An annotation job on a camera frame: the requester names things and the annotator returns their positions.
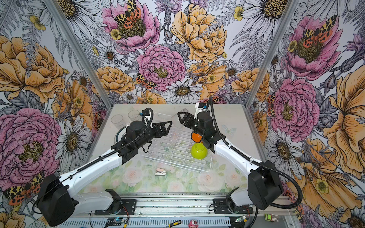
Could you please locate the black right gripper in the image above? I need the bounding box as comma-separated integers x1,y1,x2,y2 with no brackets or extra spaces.
177,112,205,137

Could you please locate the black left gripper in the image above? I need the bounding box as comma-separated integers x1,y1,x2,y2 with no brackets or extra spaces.
136,121,173,148

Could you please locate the orange plastic bowl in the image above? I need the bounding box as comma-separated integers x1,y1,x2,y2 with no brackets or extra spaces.
191,132,202,143

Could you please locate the white wire dish rack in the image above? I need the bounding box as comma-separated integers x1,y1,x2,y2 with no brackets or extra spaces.
142,125,213,173

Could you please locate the clear plastic glass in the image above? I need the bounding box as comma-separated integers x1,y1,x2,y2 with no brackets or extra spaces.
171,108,190,129
111,114,125,130
128,109,142,122

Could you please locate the lime green plastic bowl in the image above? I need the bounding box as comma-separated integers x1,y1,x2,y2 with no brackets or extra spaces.
191,142,208,160

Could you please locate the teal rimmed back plate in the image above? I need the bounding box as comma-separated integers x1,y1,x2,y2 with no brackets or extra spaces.
115,125,128,143

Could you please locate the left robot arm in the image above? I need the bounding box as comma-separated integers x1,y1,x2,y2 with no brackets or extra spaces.
35,121,173,227

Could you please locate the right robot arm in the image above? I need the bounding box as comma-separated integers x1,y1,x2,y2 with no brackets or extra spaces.
177,111,283,211

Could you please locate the floral table mat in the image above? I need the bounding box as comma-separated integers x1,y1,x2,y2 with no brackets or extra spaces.
82,155,247,193

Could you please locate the yellow black screwdriver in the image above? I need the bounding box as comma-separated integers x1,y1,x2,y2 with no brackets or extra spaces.
164,220,182,228

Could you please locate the pink small toy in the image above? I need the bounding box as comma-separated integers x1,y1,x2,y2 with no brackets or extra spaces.
188,219,199,228

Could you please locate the green circuit board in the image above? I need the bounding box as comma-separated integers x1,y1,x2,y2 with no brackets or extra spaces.
105,218,128,227

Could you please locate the small green device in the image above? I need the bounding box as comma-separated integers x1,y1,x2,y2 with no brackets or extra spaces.
264,214,279,222

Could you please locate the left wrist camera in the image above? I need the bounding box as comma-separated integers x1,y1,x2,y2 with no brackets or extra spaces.
140,108,154,126

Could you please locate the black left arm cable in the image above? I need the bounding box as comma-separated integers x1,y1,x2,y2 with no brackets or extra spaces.
31,107,155,214

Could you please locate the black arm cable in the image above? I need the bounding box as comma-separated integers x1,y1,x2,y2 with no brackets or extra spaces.
31,107,155,214
209,95,303,210

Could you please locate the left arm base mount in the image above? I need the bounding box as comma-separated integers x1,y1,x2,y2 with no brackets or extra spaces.
94,189,137,216

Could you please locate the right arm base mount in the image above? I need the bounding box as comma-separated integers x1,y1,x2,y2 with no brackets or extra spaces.
208,187,254,215

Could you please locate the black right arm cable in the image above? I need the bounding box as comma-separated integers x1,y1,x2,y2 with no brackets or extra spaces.
209,95,303,210

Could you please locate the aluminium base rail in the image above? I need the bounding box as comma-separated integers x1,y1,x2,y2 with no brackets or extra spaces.
60,192,297,228

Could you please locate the aluminium corner post left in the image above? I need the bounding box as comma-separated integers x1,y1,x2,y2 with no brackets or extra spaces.
45,1,113,111

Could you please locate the aluminium corner post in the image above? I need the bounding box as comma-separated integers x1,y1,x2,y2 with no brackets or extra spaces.
245,0,299,108
45,1,113,111

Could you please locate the aluminium corner post right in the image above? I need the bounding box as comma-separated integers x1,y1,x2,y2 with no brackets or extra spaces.
245,0,299,108

